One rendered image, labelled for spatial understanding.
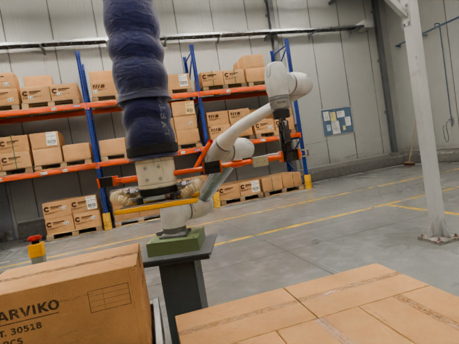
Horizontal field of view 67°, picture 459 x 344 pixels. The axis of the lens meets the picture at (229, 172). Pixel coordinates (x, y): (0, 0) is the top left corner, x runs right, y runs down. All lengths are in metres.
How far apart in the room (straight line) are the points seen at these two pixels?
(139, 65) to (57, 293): 0.93
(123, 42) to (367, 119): 11.84
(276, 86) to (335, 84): 10.92
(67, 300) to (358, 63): 12.44
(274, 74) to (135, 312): 1.13
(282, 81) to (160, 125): 0.56
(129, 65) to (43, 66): 9.08
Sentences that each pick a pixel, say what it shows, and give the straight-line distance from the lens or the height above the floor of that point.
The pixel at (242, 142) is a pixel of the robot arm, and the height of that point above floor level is 1.36.
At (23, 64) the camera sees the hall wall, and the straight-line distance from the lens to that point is 10.67.
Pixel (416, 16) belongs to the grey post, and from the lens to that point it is 4.54.
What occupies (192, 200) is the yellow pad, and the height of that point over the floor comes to 1.15.
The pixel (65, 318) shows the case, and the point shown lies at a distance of 1.52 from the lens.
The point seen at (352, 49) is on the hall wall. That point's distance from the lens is 13.19.
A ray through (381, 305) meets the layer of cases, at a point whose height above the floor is 0.54.
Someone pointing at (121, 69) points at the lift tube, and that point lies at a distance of 1.54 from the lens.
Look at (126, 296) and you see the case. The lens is 1.47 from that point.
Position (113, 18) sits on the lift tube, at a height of 1.93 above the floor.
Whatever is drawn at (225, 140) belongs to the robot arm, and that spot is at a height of 1.39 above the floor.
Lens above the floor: 1.31
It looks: 3 degrees down
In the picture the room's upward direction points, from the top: 9 degrees counter-clockwise
